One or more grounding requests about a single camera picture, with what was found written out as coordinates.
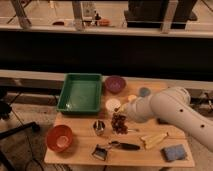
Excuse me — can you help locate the dark red grape bunch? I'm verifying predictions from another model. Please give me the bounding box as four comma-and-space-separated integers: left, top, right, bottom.
111, 114, 128, 134

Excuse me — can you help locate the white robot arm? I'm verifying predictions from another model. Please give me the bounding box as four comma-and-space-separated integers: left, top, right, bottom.
122, 87, 213, 152

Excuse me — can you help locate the white plastic cup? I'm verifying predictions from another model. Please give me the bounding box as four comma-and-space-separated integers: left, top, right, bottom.
105, 98, 121, 115

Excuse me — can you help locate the metal cup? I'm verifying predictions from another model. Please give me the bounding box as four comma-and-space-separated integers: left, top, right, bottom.
93, 120, 105, 136

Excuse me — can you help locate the purple bowl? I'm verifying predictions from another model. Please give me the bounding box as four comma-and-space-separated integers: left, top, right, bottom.
104, 75, 126, 94

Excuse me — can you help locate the orange yellow ball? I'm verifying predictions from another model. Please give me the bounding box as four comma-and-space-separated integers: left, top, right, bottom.
127, 94, 137, 102

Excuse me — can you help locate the green plastic tray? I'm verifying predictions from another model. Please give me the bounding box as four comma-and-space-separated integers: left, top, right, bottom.
57, 73, 102, 115

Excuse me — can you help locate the metal spoon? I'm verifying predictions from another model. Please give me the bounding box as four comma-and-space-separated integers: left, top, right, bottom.
128, 129, 140, 132

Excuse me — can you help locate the small metal grater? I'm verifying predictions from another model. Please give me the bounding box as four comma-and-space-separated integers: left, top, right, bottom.
92, 145, 108, 161

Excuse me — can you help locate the yellow banana toy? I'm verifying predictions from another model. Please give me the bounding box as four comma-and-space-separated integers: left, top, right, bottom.
140, 133, 168, 150

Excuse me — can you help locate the orange bowl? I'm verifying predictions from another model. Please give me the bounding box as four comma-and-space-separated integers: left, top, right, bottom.
45, 125, 73, 153

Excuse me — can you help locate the blue sponge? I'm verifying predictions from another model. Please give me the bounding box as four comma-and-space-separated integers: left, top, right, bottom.
162, 144, 187, 162

